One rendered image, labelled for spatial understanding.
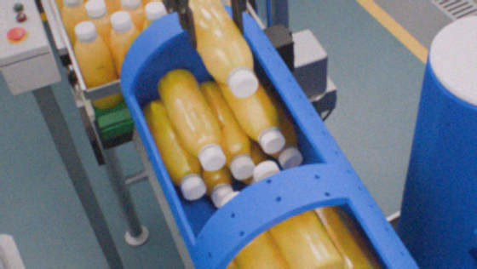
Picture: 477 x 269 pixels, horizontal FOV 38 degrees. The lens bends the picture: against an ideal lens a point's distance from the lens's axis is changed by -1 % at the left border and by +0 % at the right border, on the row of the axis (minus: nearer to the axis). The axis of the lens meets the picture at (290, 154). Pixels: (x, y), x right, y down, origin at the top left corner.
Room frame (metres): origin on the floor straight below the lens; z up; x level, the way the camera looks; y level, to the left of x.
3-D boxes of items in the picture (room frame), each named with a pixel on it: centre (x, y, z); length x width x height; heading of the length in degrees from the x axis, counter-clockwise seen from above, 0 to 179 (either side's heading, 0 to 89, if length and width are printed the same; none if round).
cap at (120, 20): (1.09, 0.33, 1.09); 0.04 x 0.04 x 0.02
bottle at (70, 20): (1.18, 0.45, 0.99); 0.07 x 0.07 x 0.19
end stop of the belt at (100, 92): (1.09, 0.23, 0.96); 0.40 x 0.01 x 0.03; 113
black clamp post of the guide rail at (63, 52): (1.13, 0.49, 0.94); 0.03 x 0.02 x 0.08; 23
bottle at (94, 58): (1.06, 0.40, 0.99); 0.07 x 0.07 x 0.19
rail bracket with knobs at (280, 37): (1.13, 0.03, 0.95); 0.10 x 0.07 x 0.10; 113
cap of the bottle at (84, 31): (1.06, 0.40, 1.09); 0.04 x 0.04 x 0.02
